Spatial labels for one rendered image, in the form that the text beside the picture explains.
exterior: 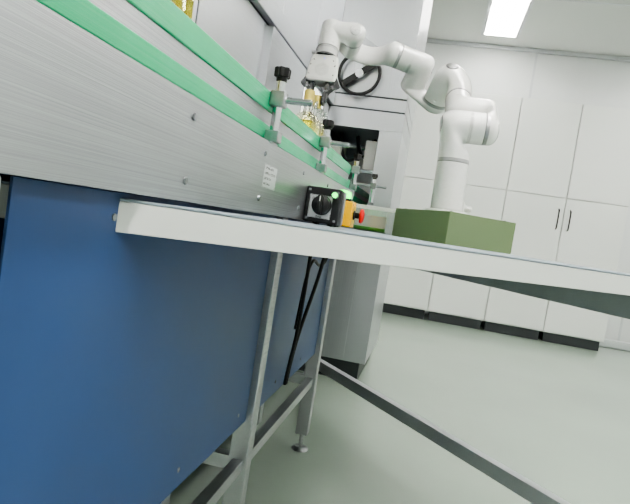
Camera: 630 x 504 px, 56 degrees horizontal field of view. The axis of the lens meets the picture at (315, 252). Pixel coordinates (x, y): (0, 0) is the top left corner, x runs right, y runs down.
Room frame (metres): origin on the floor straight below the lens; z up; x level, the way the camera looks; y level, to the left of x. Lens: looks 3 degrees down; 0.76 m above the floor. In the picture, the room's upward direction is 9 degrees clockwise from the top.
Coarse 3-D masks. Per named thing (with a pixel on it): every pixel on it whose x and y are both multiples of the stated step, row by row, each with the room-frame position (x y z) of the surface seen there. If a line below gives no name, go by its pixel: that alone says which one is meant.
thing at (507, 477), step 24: (504, 288) 1.60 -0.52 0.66; (528, 288) 1.53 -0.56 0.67; (552, 288) 1.47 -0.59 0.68; (600, 312) 1.35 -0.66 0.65; (624, 312) 1.29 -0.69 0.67; (360, 384) 2.13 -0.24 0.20; (384, 408) 1.98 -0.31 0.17; (432, 432) 1.76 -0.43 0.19; (456, 456) 1.66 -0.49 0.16; (480, 456) 1.59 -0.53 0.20; (504, 480) 1.50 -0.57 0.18; (528, 480) 1.46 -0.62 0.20
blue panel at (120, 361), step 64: (64, 192) 0.51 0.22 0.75; (0, 256) 0.45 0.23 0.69; (64, 256) 0.52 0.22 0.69; (128, 256) 0.63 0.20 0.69; (192, 256) 0.81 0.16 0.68; (256, 256) 1.11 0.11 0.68; (0, 320) 0.45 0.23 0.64; (64, 320) 0.54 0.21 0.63; (128, 320) 0.65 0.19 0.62; (192, 320) 0.84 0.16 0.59; (256, 320) 1.17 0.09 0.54; (0, 384) 0.46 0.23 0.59; (64, 384) 0.55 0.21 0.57; (128, 384) 0.68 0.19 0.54; (192, 384) 0.88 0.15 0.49; (0, 448) 0.47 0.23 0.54; (64, 448) 0.56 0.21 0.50; (128, 448) 0.70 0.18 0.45; (192, 448) 0.92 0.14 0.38
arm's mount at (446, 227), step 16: (400, 208) 1.84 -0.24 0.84; (400, 224) 1.83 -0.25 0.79; (416, 224) 1.76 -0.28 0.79; (432, 224) 1.70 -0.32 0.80; (448, 224) 1.64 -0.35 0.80; (464, 224) 1.67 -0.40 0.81; (480, 224) 1.70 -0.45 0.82; (496, 224) 1.73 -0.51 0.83; (512, 224) 1.76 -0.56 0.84; (432, 240) 1.69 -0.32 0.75; (448, 240) 1.65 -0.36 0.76; (464, 240) 1.67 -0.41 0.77; (480, 240) 1.70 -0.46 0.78; (496, 240) 1.73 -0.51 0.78; (512, 240) 1.76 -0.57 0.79
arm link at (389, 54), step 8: (344, 48) 2.10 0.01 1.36; (360, 48) 2.15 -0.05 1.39; (368, 48) 2.16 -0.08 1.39; (376, 48) 2.15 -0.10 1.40; (384, 48) 2.11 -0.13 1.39; (392, 48) 2.06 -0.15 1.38; (400, 48) 2.06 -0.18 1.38; (344, 56) 2.15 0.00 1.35; (352, 56) 2.14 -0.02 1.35; (360, 56) 2.15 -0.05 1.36; (368, 56) 2.15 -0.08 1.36; (376, 56) 2.13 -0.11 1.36; (384, 56) 2.09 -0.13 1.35; (392, 56) 2.06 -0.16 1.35; (400, 56) 2.06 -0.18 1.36; (368, 64) 2.14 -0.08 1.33; (376, 64) 2.12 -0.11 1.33; (384, 64) 2.10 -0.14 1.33; (392, 64) 2.09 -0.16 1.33
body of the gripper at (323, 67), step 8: (312, 56) 2.04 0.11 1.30; (320, 56) 2.03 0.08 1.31; (328, 56) 2.03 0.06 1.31; (336, 56) 2.03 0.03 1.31; (312, 64) 2.03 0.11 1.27; (320, 64) 2.02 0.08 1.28; (328, 64) 2.02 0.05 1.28; (336, 64) 2.02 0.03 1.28; (312, 72) 2.02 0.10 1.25; (320, 72) 2.01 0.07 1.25; (328, 72) 2.01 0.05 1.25; (336, 72) 2.02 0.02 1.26; (312, 80) 2.01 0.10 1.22; (320, 80) 2.01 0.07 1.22; (328, 80) 2.00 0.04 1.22
